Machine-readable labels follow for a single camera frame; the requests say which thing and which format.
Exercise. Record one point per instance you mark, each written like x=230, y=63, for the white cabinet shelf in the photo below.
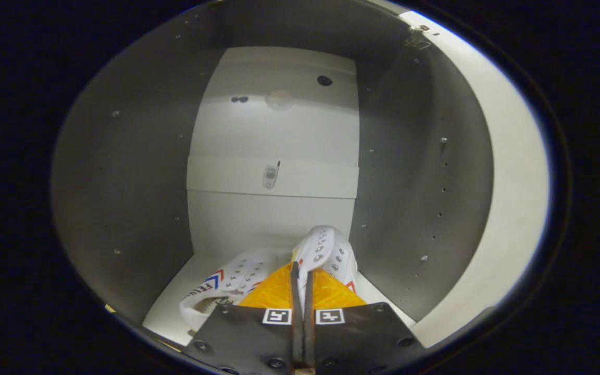
x=175, y=307

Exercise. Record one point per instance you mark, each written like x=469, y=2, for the white canvas shoe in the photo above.
x=237, y=276
x=326, y=250

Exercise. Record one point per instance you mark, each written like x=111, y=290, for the white shoe cabinet door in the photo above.
x=513, y=208

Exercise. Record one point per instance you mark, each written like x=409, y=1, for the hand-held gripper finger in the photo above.
x=296, y=333
x=308, y=333

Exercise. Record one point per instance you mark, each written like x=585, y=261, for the grey shoe cabinet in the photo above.
x=123, y=182

